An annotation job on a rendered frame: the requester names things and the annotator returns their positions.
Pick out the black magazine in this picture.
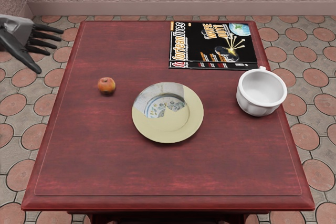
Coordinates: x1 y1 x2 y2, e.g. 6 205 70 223
168 21 259 71

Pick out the red yellow apple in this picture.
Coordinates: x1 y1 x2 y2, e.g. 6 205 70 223
97 77 116 95

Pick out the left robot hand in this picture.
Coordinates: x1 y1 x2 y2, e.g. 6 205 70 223
0 14 65 74

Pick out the white ceramic mug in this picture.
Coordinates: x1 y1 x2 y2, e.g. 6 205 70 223
236 66 288 117

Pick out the cream plate with printed pattern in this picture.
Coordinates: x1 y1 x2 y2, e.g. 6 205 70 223
131 82 204 144

